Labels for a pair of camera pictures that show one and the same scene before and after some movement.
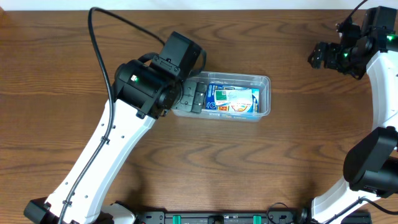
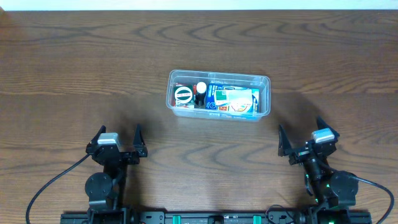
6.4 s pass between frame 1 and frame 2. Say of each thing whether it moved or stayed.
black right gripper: moved
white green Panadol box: stayed
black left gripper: moved
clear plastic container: stayed
